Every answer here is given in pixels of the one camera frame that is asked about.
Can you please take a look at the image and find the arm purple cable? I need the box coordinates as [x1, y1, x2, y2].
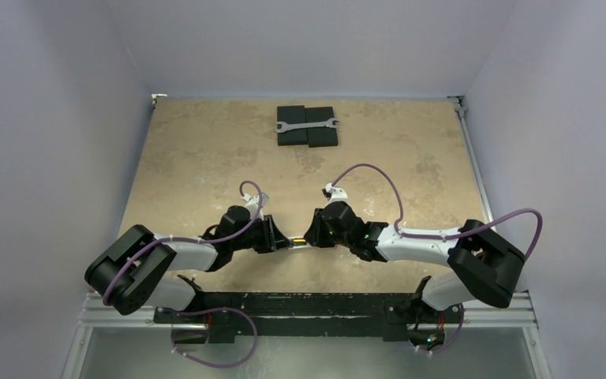
[102, 179, 267, 308]
[330, 163, 544, 263]

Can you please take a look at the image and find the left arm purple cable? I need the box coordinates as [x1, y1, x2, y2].
[102, 179, 267, 308]

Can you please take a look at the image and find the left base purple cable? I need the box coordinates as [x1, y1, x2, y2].
[170, 308, 258, 370]

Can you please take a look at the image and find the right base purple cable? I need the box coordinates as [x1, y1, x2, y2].
[413, 308, 464, 357]

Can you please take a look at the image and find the left black foam block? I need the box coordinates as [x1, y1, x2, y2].
[276, 105, 309, 147]

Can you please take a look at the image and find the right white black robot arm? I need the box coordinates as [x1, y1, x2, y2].
[304, 201, 526, 321]

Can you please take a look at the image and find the right black foam block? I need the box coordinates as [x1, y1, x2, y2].
[305, 107, 339, 148]

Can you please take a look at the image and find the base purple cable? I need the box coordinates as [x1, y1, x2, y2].
[170, 308, 258, 370]
[413, 308, 464, 357]

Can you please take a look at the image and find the black foam block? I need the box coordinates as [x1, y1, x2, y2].
[276, 105, 309, 147]
[305, 107, 339, 148]

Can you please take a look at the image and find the silver open-end wrench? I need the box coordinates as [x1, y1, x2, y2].
[275, 118, 339, 133]

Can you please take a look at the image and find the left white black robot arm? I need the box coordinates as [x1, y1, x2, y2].
[84, 205, 293, 323]

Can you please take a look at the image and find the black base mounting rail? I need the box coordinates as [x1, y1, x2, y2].
[154, 292, 462, 346]

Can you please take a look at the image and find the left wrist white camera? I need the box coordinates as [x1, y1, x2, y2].
[241, 192, 269, 220]

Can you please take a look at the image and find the white remote control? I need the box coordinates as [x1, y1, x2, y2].
[289, 236, 310, 250]

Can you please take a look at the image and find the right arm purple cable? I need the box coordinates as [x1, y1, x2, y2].
[330, 163, 544, 263]

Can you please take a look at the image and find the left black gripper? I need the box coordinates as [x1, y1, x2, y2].
[230, 214, 291, 253]

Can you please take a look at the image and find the right aluminium frame rail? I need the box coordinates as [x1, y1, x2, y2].
[446, 96, 552, 378]

